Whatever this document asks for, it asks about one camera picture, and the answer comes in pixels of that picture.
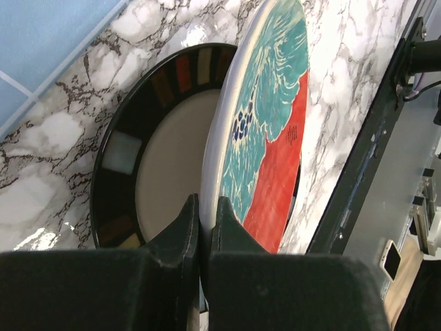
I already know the black rimmed striped plate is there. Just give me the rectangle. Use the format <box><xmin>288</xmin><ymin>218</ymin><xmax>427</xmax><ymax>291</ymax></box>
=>
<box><xmin>90</xmin><ymin>43</ymin><xmax>236</xmax><ymax>248</ymax></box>

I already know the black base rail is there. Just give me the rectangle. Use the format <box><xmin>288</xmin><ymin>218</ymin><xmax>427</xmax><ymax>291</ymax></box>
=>
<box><xmin>307</xmin><ymin>17</ymin><xmax>424</xmax><ymax>254</ymax></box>

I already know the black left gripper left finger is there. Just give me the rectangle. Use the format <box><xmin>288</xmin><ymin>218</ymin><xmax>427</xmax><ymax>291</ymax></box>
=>
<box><xmin>1</xmin><ymin>194</ymin><xmax>199</xmax><ymax>330</ymax></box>

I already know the white smartphone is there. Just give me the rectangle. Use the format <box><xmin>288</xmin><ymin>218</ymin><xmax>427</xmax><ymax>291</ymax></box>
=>
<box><xmin>379</xmin><ymin>240</ymin><xmax>401</xmax><ymax>282</ymax></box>

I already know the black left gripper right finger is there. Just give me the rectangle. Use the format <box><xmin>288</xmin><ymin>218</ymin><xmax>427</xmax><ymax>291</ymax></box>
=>
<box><xmin>205</xmin><ymin>197</ymin><xmax>390</xmax><ymax>330</ymax></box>

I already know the teal and red plate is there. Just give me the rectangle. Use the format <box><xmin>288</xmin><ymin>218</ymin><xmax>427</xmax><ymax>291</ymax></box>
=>
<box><xmin>199</xmin><ymin>1</ymin><xmax>309</xmax><ymax>253</ymax></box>

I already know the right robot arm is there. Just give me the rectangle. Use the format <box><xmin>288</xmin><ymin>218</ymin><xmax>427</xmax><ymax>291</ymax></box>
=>
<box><xmin>407</xmin><ymin>39</ymin><xmax>441</xmax><ymax>74</ymax></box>

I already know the blue grid placemat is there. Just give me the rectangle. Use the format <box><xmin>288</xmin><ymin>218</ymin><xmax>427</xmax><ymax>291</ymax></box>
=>
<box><xmin>1</xmin><ymin>1</ymin><xmax>128</xmax><ymax>137</ymax></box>

